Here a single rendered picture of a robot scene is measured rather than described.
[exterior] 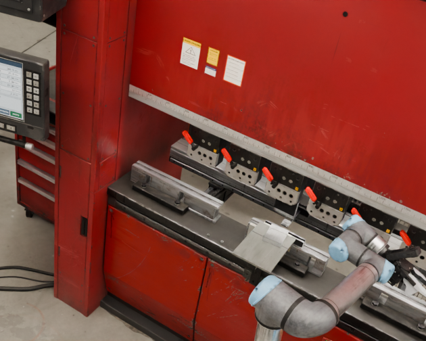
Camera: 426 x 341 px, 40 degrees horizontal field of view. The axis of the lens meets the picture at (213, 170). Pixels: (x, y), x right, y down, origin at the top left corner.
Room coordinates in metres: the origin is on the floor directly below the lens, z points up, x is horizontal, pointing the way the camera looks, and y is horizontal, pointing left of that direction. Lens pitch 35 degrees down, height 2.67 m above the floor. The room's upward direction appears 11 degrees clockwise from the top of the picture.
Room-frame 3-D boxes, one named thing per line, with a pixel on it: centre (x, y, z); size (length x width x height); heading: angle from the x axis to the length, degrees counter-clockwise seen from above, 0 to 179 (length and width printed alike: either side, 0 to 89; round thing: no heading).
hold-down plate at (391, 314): (1.77, -0.87, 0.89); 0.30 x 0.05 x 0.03; 66
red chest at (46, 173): (3.00, 0.88, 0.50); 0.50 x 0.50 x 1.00; 66
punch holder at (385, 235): (1.91, -0.68, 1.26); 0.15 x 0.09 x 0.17; 66
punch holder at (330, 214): (2.00, -0.50, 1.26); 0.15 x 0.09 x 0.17; 66
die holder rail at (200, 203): (2.30, 0.16, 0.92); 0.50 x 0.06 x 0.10; 66
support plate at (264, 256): (1.94, -0.28, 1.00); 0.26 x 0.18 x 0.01; 156
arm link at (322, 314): (1.36, -0.48, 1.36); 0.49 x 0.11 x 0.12; 144
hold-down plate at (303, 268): (2.00, -0.36, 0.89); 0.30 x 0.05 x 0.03; 66
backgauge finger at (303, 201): (2.21, -0.42, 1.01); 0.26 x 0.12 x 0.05; 156
